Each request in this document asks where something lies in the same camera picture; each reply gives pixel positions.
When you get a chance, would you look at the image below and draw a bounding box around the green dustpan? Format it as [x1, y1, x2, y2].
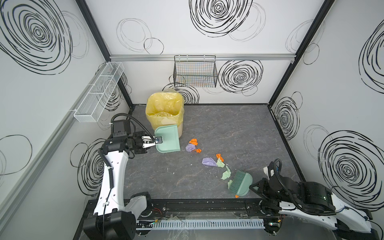
[155, 125, 181, 154]

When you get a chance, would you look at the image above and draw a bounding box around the green hand brush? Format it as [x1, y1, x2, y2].
[229, 171, 253, 197]

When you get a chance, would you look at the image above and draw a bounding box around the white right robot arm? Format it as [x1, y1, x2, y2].
[249, 159, 384, 240]

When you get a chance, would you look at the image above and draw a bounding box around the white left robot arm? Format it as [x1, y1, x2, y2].
[83, 113, 163, 240]

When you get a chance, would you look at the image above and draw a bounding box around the beige bin with yellow bag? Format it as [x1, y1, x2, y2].
[146, 90, 185, 138]

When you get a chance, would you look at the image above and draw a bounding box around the orange paper scrap centre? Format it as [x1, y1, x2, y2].
[189, 139, 198, 146]

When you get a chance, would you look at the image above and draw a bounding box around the small green paper scrap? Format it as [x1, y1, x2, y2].
[221, 165, 232, 180]

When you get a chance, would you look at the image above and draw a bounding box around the green paper scrap front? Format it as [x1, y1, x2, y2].
[216, 159, 225, 168]

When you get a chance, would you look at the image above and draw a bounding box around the small purple paper scrap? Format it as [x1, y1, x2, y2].
[202, 158, 217, 167]

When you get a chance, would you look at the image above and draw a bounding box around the orange paper scrap near bin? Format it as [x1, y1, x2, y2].
[216, 154, 224, 162]

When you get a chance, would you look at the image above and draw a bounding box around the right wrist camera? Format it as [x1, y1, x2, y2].
[263, 167, 275, 179]

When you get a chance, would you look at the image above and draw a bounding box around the white slotted cable duct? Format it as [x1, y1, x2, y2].
[136, 219, 265, 231]

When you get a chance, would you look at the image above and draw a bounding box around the clear wall shelf tray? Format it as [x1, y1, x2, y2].
[74, 62, 125, 123]

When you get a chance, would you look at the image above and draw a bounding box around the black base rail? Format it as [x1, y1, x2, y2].
[86, 196, 313, 218]

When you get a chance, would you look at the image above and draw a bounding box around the black wire basket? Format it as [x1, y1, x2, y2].
[173, 55, 219, 88]

